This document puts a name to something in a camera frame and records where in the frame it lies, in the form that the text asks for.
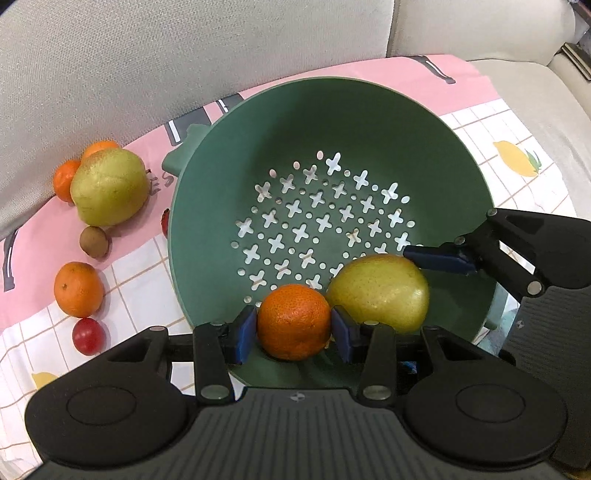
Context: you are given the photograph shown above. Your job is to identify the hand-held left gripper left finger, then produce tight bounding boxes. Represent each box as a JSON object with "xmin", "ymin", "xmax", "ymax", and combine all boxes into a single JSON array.
[{"xmin": 99, "ymin": 306, "xmax": 258, "ymax": 402}]

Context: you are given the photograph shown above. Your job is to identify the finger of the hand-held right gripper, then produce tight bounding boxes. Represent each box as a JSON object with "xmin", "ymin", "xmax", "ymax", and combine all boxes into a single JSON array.
[{"xmin": 403, "ymin": 209, "xmax": 555, "ymax": 298}]

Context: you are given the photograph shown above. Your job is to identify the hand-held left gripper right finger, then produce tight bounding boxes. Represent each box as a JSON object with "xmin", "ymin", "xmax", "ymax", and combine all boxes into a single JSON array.
[{"xmin": 331, "ymin": 307, "xmax": 497, "ymax": 402}]

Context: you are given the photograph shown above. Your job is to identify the large orange mandarin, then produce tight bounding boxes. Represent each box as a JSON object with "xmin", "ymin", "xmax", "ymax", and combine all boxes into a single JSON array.
[{"xmin": 257, "ymin": 284, "xmax": 332, "ymax": 361}]

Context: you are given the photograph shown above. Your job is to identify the green perforated colander bowl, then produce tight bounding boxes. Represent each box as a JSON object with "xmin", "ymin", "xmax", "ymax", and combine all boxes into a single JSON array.
[{"xmin": 161, "ymin": 76, "xmax": 506, "ymax": 388}]

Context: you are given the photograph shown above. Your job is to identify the pink and white printed cloth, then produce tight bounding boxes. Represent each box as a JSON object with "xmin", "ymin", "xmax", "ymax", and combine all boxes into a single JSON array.
[{"xmin": 0, "ymin": 54, "xmax": 583, "ymax": 464}]

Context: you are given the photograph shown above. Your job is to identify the brown kiwi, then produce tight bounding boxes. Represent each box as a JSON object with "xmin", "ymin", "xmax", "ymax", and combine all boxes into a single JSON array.
[{"xmin": 79, "ymin": 225, "xmax": 110, "ymax": 258}]

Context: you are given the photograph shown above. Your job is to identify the large yellow-green pear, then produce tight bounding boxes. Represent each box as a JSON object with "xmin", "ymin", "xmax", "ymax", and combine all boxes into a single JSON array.
[{"xmin": 70, "ymin": 148, "xmax": 151, "ymax": 227}]

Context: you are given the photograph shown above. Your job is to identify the dark flat object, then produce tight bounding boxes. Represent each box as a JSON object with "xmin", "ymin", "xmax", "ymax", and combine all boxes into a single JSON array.
[{"xmin": 560, "ymin": 42, "xmax": 591, "ymax": 82}]

